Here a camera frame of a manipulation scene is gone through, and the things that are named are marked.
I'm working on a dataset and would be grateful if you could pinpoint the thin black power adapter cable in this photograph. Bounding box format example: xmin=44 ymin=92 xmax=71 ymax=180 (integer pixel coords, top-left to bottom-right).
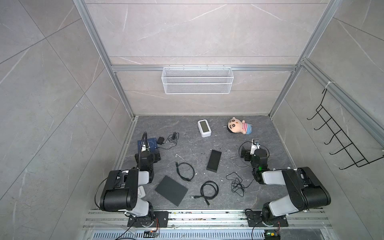
xmin=225 ymin=171 xmax=256 ymax=198

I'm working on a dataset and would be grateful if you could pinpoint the black ribbed network switch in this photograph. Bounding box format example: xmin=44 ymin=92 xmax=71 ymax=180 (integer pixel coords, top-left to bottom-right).
xmin=206 ymin=150 xmax=222 ymax=173

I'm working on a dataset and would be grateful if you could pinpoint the small black ethernet cable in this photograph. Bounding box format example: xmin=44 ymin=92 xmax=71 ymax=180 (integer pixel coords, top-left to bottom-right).
xmin=175 ymin=161 xmax=196 ymax=182

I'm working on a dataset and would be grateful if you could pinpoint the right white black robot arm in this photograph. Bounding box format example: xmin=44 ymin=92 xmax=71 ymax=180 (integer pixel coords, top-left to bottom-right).
xmin=239 ymin=141 xmax=331 ymax=227

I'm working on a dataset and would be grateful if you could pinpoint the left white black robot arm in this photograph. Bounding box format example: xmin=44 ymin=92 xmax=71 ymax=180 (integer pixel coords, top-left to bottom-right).
xmin=94 ymin=132 xmax=161 ymax=225

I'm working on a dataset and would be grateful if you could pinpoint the blue booklet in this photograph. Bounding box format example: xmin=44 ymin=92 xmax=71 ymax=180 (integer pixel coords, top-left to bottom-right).
xmin=137 ymin=138 xmax=158 ymax=152

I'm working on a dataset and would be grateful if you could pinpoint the white power strip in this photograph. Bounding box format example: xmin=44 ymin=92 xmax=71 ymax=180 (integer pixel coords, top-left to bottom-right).
xmin=138 ymin=186 xmax=146 ymax=199

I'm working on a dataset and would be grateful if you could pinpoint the flat black perforated box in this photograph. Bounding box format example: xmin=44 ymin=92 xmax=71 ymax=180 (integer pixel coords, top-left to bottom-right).
xmin=155 ymin=176 xmax=188 ymax=207

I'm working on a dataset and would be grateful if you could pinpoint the cartoon boy plush doll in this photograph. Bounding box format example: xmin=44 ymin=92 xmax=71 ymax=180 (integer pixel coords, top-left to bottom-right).
xmin=227 ymin=117 xmax=253 ymax=135

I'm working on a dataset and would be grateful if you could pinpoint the white digital clock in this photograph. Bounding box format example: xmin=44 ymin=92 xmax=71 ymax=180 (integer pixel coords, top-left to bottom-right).
xmin=198 ymin=120 xmax=212 ymax=138

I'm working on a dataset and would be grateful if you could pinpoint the grey ethernet cable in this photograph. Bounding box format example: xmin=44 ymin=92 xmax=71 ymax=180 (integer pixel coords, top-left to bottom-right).
xmin=230 ymin=151 xmax=251 ymax=168

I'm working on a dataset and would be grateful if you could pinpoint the black adapter with thin cord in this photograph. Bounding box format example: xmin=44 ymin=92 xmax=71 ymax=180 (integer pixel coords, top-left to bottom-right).
xmin=158 ymin=132 xmax=180 ymax=150

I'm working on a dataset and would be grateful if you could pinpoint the coiled thick black cable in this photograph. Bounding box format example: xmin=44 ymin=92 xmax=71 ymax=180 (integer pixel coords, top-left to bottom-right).
xmin=191 ymin=180 xmax=220 ymax=206

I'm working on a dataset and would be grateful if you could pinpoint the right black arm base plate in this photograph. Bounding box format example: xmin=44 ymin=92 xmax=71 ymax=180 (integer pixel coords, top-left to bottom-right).
xmin=244 ymin=209 xmax=289 ymax=228

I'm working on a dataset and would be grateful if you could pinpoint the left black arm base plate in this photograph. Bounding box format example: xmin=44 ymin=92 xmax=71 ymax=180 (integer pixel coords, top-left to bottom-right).
xmin=127 ymin=211 xmax=169 ymax=228

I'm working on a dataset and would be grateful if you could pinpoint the aluminium mounting rail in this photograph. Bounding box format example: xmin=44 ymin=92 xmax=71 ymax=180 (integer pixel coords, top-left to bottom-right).
xmin=82 ymin=209 xmax=333 ymax=230

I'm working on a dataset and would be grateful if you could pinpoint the white wire mesh basket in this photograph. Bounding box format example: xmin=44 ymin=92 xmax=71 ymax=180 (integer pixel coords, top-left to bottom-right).
xmin=162 ymin=67 xmax=234 ymax=95

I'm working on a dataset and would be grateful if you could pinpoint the black wire hook rack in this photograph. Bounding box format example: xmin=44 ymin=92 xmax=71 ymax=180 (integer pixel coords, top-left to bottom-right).
xmin=307 ymin=89 xmax=384 ymax=170

